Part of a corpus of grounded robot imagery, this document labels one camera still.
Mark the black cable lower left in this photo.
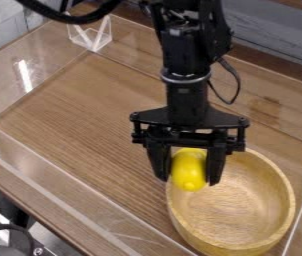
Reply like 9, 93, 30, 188
0, 223, 37, 256

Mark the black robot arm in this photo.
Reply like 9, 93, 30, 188
129, 0, 249, 185

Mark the clear acrylic tray wall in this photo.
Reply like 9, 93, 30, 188
0, 11, 302, 256

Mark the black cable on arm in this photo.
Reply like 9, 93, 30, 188
14, 0, 124, 26

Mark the brown wooden bowl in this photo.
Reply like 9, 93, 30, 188
165, 149, 296, 256

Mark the yellow lemon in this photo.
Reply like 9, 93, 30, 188
171, 148, 205, 192

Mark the clear acrylic corner bracket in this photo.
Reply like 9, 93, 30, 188
66, 15, 112, 53

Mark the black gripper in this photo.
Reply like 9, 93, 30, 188
129, 69, 249, 186

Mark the black metal bracket with screw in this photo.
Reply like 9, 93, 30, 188
25, 233, 57, 256

